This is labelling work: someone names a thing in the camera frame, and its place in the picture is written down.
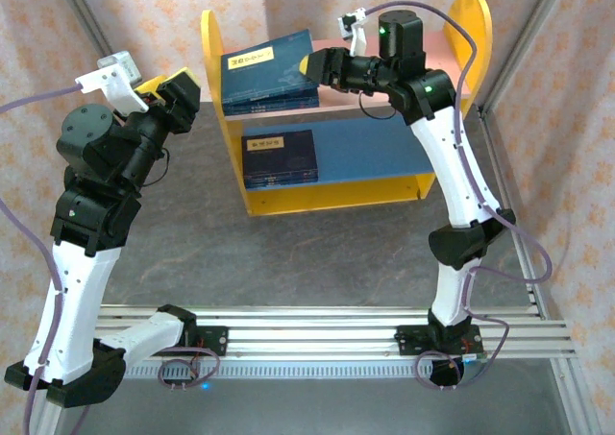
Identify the small green circuit board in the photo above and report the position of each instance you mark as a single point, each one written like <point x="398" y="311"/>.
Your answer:
<point x="475" y="358"/>

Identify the aluminium table side rail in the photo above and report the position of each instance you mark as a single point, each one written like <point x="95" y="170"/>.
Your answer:
<point x="502" y="176"/>

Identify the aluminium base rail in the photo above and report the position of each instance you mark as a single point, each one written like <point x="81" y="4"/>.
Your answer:
<point x="307" y="331"/>

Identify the yellow pink blue bookshelf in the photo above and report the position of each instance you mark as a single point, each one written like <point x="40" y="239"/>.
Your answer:
<point x="365" y="152"/>

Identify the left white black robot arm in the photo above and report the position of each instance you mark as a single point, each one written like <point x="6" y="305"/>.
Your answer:
<point x="72" y="300"/>

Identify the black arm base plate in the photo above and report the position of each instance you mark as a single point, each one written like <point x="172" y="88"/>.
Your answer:
<point x="408" y="339"/>
<point x="216" y="341"/>

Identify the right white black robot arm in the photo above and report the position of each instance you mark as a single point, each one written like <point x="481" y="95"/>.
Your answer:
<point x="456" y="176"/>

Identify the aluminium frame post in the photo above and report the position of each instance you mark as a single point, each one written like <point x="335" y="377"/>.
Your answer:
<point x="519" y="46"/>
<point x="96" y="34"/>

